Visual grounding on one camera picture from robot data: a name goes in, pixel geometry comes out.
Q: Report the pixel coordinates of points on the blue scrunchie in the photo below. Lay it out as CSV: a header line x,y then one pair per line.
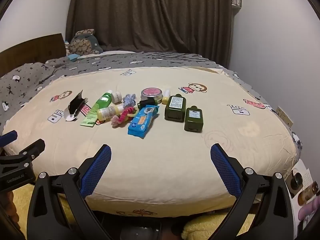
x,y
128,100

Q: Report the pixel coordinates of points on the brown curtain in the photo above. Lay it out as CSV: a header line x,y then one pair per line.
x,y
150,17

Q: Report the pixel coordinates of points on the small dark green bottle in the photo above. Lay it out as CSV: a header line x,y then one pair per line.
x,y
193,125

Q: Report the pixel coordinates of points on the large dark green bottle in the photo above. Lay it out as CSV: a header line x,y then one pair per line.
x,y
175,115

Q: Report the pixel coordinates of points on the printed paper sheet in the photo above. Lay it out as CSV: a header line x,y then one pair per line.
x,y
306,177

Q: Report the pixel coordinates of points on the yellow bottle with white cap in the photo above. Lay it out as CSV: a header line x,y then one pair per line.
x,y
107,112

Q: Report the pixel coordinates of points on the patterned plush pillow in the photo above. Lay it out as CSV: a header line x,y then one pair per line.
x,y
82,43

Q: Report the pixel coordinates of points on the small black bottle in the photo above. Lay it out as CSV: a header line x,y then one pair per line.
x,y
145,103

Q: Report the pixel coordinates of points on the white and yellow bottle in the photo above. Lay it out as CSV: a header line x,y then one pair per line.
x,y
166,99

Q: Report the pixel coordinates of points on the yellow fluffy mat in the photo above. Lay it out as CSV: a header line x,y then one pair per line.
x,y
200,226

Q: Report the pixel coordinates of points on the purple object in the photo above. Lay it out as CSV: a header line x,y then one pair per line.
x,y
308,211

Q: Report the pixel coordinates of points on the cream cartoon printed blanket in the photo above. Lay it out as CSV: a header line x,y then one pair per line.
x,y
162,160

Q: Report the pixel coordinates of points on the wooden headboard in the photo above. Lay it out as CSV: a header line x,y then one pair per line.
x,y
32,50

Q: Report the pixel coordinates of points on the small white jar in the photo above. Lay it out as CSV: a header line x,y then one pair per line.
x,y
116,97

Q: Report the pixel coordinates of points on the pale pink scrunchie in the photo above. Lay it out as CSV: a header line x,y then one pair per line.
x,y
115,121

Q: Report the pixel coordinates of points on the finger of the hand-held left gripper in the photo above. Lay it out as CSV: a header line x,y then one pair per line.
x,y
32,150
8,136

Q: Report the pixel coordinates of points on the pink lid metal tin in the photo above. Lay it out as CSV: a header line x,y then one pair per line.
x,y
151,93

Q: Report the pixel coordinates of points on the wall socket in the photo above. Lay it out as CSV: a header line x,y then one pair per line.
x,y
284,116

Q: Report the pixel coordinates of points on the black foil wrapper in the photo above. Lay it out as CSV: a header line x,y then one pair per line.
x,y
75,103

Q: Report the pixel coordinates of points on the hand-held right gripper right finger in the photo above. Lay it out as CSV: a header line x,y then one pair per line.
x,y
225,170

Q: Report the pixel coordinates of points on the green tube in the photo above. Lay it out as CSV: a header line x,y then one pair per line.
x,y
100,103

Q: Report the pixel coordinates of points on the small blue cloth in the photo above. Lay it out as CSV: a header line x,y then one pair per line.
x,y
73,57

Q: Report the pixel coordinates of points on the blue wet wipes pack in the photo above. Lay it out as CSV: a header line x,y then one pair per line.
x,y
140,125

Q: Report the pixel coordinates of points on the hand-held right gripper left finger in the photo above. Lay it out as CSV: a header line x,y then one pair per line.
x,y
96,172

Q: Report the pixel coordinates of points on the white wall shelf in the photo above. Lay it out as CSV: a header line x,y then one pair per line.
x,y
236,2

